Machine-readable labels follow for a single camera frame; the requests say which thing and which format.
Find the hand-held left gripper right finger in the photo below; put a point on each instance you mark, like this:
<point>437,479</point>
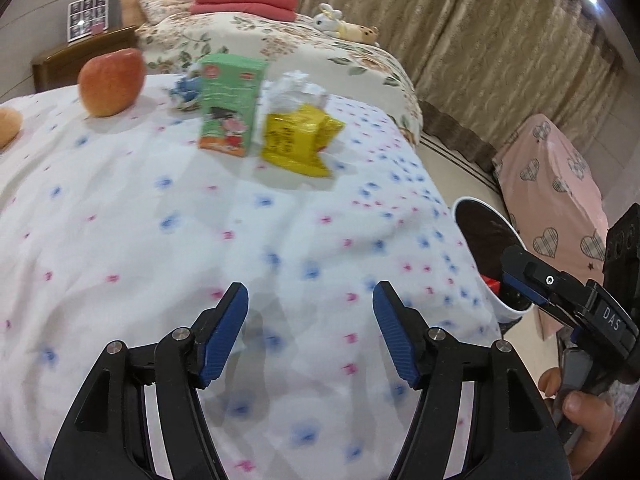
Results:
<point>395,330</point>

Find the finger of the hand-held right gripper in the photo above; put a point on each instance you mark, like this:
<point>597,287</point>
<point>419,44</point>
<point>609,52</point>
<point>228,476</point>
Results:
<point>562,319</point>
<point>535,271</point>

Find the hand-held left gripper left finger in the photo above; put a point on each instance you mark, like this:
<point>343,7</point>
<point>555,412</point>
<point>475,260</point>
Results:
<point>225,330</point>

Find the red wrapper with barcode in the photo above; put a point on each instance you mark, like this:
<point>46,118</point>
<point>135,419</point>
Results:
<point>491,284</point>

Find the white trash bin black liner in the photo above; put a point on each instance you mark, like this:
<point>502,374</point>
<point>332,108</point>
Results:
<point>485,235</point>

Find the yellow snack packet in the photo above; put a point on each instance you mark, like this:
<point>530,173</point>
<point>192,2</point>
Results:
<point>292,140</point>

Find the green milk carton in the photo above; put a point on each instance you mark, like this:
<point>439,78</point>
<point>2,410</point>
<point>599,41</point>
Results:
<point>230,105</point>

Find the white tissue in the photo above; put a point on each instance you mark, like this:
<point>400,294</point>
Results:
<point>295,87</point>

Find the person's right hand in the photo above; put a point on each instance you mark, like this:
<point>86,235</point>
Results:
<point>592,425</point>

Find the pink heart print furniture cover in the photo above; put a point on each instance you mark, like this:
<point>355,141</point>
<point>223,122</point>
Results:
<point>545,180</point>

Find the white flower print blanket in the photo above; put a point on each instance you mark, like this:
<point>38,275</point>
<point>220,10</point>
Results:
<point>200,240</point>

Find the beige patterned curtain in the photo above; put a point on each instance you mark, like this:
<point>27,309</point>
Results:
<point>475,50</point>

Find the red apple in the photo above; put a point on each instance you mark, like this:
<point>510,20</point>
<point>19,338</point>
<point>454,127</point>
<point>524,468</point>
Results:
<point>110,82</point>

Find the floral bed quilt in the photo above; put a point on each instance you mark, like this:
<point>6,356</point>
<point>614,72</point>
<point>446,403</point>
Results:
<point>310,55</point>

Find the cream teddy bear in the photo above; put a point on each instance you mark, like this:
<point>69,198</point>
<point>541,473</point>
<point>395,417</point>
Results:
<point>9,127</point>

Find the yellow plush toy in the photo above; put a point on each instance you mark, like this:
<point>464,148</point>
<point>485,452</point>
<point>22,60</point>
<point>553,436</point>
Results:
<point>357,32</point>

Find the wooden nightstand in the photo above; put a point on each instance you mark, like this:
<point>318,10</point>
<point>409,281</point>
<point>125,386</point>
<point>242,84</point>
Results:
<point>75,60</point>

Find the white bunny plush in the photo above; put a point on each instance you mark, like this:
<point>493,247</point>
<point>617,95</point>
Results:
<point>326,20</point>

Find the small pink holder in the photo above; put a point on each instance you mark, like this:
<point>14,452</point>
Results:
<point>98,28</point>

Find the folded red blanket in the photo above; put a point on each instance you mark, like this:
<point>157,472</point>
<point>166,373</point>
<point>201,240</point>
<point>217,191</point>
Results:
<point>240,2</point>

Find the floral pillow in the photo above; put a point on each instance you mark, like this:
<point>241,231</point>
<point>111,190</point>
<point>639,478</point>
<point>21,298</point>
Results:
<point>162,2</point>

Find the black and white photo frame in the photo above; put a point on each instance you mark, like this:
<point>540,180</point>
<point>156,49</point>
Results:
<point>87,12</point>

